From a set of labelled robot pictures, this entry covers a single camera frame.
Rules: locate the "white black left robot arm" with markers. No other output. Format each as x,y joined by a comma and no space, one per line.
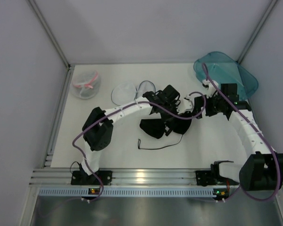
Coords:
99,126

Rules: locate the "left aluminium corner post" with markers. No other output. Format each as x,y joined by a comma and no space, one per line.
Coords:
42,20

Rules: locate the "aluminium front rail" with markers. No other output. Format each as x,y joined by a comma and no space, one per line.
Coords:
61,177

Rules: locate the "blue-trimmed white mesh laundry bag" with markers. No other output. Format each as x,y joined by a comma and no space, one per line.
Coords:
128,92

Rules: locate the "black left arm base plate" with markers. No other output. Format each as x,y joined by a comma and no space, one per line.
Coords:
80,178

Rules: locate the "aluminium corner post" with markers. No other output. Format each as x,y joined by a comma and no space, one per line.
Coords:
258,28
42,20

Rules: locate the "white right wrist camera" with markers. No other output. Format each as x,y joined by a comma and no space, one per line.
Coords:
210,87

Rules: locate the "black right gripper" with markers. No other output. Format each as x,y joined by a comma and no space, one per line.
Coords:
199,107

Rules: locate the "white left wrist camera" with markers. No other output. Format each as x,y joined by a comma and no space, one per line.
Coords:
186,105

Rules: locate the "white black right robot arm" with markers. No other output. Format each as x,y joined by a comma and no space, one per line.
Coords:
263,169

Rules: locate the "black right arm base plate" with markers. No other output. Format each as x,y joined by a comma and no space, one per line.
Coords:
208,178

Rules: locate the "black bra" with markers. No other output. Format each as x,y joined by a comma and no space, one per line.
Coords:
156,128

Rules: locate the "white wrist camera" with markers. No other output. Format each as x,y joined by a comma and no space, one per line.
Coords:
186,105
210,87

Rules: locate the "right aluminium corner post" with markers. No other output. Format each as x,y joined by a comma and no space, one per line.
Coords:
258,28

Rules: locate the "white slotted cable duct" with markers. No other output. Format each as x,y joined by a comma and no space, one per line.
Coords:
133,192

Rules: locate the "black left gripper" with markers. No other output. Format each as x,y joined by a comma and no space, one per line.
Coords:
167,122

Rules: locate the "teal plastic tray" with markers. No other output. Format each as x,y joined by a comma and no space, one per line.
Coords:
223,69

